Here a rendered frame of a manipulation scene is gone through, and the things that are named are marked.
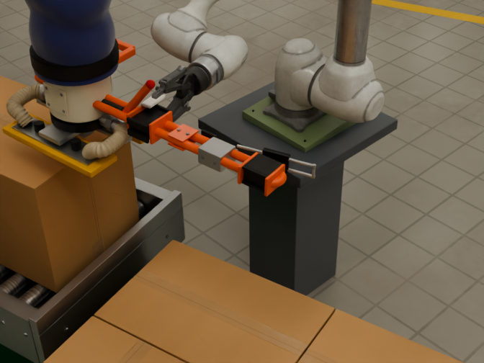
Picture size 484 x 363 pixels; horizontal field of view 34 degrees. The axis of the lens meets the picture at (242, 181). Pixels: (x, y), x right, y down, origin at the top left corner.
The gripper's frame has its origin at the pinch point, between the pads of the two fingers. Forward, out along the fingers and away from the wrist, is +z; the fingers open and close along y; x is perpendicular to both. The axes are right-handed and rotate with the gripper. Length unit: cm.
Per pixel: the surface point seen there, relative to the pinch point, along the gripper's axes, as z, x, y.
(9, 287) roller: 27, 42, 62
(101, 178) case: -3.8, 26.7, 34.3
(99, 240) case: 1, 27, 56
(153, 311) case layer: 12, -2, 62
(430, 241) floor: -122, -43, 118
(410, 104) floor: -222, 8, 119
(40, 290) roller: 23, 33, 62
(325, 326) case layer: -9, -48, 63
